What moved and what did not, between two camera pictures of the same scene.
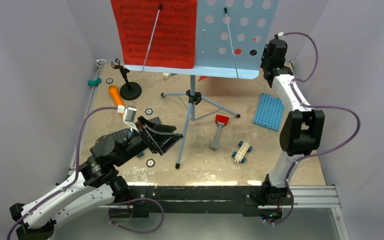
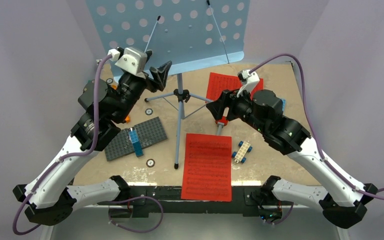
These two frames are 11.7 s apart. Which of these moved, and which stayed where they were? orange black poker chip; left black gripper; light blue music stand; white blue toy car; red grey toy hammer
Moved: left black gripper; light blue music stand
Stayed: orange black poker chip; red grey toy hammer; white blue toy car
